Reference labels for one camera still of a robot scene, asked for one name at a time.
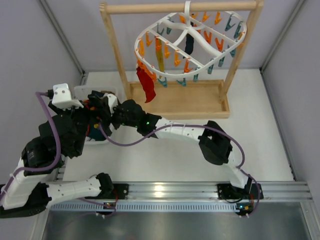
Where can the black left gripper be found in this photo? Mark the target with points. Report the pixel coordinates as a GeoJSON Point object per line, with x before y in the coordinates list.
{"type": "Point", "coordinates": [83, 116]}

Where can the red sock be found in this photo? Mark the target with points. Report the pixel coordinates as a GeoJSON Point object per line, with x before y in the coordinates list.
{"type": "Point", "coordinates": [147, 84]}

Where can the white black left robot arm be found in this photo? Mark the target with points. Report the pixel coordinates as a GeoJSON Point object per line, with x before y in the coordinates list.
{"type": "Point", "coordinates": [25, 195]}

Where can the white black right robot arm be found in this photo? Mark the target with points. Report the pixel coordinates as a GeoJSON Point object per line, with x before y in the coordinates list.
{"type": "Point", "coordinates": [215, 145]}

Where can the pile of socks in basket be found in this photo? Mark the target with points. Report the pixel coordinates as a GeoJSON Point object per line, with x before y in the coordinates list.
{"type": "Point", "coordinates": [100, 106]}

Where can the wooden hanger rack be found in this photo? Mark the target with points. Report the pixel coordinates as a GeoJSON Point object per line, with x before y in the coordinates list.
{"type": "Point", "coordinates": [204, 98]}

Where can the white round clip hanger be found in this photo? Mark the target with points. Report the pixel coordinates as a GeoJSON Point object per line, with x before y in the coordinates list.
{"type": "Point", "coordinates": [180, 45]}

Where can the white plastic basket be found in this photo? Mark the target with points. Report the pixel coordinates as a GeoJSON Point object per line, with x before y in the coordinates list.
{"type": "Point", "coordinates": [81, 92]}

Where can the olive yellow sock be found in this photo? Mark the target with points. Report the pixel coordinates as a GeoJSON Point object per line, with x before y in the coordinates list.
{"type": "Point", "coordinates": [160, 59]}

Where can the dark navy sock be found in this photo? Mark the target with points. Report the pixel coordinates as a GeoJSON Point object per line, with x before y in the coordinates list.
{"type": "Point", "coordinates": [189, 44]}

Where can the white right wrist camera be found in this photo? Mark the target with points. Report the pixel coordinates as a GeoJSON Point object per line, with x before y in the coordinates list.
{"type": "Point", "coordinates": [110, 100]}

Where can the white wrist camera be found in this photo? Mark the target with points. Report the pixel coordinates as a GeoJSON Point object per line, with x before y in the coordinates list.
{"type": "Point", "coordinates": [110, 100]}
{"type": "Point", "coordinates": [62, 97]}

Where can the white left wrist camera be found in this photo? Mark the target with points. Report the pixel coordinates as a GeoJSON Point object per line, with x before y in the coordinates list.
{"type": "Point", "coordinates": [62, 97]}

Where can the aluminium mounting rail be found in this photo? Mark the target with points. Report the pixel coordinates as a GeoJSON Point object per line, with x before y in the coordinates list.
{"type": "Point", "coordinates": [287, 191]}

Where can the white slotted cable duct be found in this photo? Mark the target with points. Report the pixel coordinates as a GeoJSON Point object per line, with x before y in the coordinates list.
{"type": "Point", "coordinates": [190, 207]}

